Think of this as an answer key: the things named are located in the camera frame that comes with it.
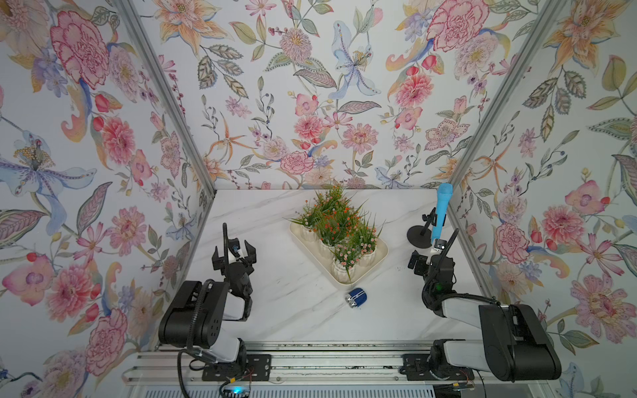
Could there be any cream rectangular storage box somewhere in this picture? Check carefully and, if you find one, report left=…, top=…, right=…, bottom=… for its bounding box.
left=289, top=223, right=389, bottom=290

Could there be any orange flower potted plant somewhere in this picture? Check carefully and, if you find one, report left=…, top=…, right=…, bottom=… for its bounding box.
left=316, top=185, right=353, bottom=221

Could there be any pink flower potted plant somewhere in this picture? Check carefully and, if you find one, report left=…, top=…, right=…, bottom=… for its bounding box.
left=290, top=204, right=320, bottom=242

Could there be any red flower potted plant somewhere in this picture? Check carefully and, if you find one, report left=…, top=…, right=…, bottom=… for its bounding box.
left=315, top=211, right=351, bottom=260
left=334, top=205, right=364, bottom=240

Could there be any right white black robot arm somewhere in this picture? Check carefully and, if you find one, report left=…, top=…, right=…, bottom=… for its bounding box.
left=406, top=226, right=562, bottom=382

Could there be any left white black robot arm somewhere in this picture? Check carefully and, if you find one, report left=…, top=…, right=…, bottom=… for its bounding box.
left=158, top=223, right=257, bottom=397

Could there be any blue microphone on stand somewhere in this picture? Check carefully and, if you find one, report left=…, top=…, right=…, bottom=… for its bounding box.
left=406, top=183, right=454, bottom=249

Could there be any blue silver small cylinder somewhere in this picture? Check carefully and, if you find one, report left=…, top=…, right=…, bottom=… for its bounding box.
left=345, top=288, right=368, bottom=308

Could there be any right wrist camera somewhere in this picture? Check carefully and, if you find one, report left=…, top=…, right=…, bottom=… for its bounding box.
left=431, top=239, right=448, bottom=257

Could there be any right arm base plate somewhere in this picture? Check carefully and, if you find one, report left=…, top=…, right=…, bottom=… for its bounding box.
left=399, top=353, right=474, bottom=382

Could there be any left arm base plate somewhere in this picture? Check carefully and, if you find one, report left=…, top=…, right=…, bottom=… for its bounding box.
left=202, top=349, right=272, bottom=382

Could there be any aluminium front rail frame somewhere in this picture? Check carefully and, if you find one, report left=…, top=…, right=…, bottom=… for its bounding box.
left=123, top=341, right=552, bottom=397

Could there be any right aluminium corner post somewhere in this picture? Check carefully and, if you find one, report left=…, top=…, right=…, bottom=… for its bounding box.
left=447, top=0, right=556, bottom=196

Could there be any aluminium corner post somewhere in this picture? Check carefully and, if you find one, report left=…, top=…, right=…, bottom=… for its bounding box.
left=111, top=0, right=217, bottom=196
left=447, top=0, right=556, bottom=196

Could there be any left aluminium corner post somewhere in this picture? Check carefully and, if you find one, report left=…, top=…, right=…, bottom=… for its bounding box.
left=111, top=0, right=217, bottom=196

